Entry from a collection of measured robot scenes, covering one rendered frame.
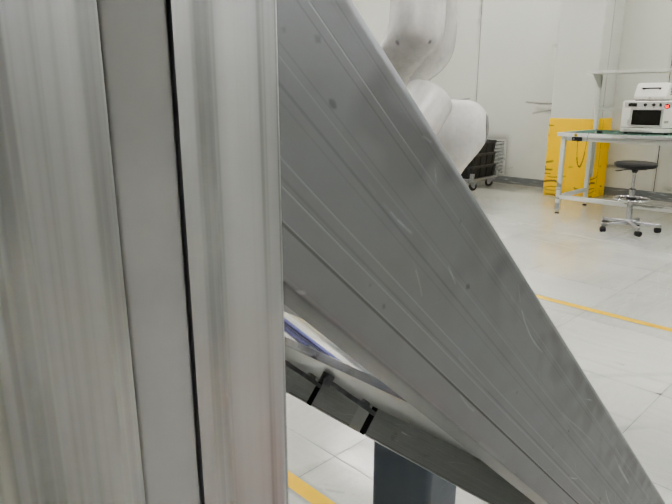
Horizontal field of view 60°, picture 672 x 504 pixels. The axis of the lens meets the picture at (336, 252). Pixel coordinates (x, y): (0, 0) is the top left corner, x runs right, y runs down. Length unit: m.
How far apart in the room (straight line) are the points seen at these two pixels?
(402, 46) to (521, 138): 7.21
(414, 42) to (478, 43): 7.58
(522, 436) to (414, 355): 0.10
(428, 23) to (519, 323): 0.76
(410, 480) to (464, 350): 1.30
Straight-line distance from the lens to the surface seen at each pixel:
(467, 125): 1.24
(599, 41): 7.21
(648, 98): 6.15
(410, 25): 0.95
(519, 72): 8.18
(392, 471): 1.52
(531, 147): 8.08
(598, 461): 0.37
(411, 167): 0.16
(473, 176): 7.43
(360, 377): 0.62
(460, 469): 0.76
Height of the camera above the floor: 1.13
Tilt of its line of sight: 15 degrees down
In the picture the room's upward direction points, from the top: straight up
